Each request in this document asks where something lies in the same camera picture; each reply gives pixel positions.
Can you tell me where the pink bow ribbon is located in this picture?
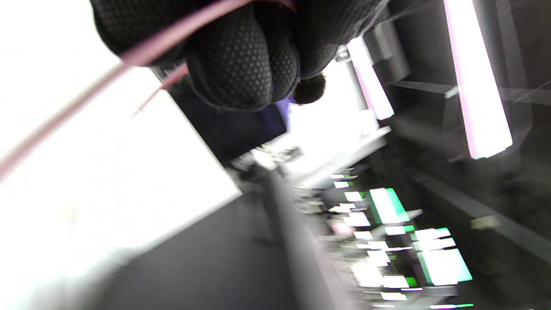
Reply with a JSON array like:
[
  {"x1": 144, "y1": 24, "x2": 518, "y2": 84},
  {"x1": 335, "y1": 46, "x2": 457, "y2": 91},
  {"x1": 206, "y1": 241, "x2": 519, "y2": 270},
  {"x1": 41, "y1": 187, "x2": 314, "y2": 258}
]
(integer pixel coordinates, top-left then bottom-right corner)
[{"x1": 0, "y1": 0, "x2": 297, "y2": 179}]

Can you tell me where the person's left hand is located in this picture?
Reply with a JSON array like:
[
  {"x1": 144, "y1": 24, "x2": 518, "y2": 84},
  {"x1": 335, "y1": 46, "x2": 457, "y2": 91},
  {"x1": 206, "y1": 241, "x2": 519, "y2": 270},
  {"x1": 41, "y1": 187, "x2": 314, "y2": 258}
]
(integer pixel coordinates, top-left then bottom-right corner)
[{"x1": 90, "y1": 0, "x2": 388, "y2": 110}]

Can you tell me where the ceiling light strip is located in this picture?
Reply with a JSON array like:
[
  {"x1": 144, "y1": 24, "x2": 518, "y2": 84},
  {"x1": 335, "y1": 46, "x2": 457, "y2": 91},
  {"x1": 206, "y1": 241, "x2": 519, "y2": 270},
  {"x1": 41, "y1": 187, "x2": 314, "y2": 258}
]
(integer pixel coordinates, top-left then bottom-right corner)
[
  {"x1": 347, "y1": 37, "x2": 395, "y2": 121},
  {"x1": 443, "y1": 0, "x2": 514, "y2": 160}
]

